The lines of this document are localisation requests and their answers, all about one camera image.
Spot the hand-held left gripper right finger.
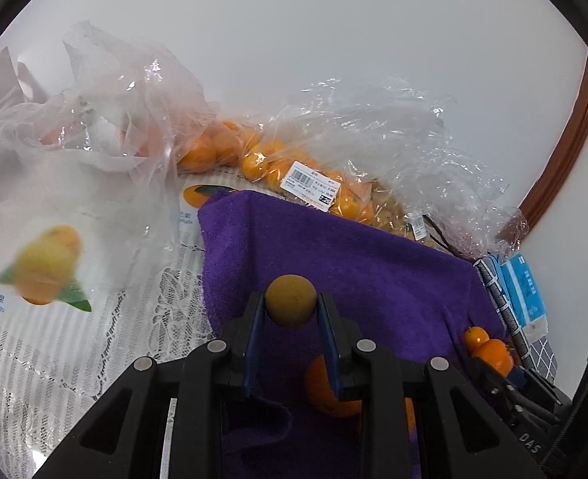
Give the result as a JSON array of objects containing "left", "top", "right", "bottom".
[{"left": 316, "top": 292, "right": 534, "bottom": 479}]

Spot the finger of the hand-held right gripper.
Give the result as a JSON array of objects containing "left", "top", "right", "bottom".
[
  {"left": 509, "top": 366, "right": 572, "bottom": 410},
  {"left": 469, "top": 356, "right": 519, "bottom": 412}
]

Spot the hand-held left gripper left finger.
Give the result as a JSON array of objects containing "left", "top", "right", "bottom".
[{"left": 22, "top": 289, "right": 267, "bottom": 479}]

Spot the orange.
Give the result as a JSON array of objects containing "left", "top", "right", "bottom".
[
  {"left": 463, "top": 326, "right": 491, "bottom": 351},
  {"left": 474, "top": 339, "right": 515, "bottom": 377},
  {"left": 304, "top": 354, "right": 365, "bottom": 419}
]

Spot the small brown round fruit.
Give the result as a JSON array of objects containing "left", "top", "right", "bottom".
[{"left": 265, "top": 275, "right": 319, "bottom": 330}]

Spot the purple towel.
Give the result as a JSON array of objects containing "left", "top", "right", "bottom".
[{"left": 197, "top": 190, "right": 512, "bottom": 479}]

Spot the clear bag of brown fruits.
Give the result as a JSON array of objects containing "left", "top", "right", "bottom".
[{"left": 369, "top": 184, "right": 435, "bottom": 245}]

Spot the grey checkered cloth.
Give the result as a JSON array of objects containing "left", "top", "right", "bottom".
[{"left": 474, "top": 254, "right": 559, "bottom": 385}]

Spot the blue tissue pack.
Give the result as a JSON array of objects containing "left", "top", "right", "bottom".
[{"left": 499, "top": 253, "right": 547, "bottom": 340}]

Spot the fruit-print lace tablecloth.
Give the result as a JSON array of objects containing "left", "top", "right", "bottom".
[{"left": 0, "top": 164, "right": 240, "bottom": 470}]

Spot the clear bag of oranges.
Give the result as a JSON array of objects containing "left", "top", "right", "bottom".
[{"left": 177, "top": 77, "right": 447, "bottom": 228}]

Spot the crumpled clear plastic bag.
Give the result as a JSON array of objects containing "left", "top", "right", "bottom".
[{"left": 389, "top": 144, "right": 532, "bottom": 260}]

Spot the brown wooden door frame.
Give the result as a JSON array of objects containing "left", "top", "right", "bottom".
[{"left": 516, "top": 45, "right": 588, "bottom": 233}]

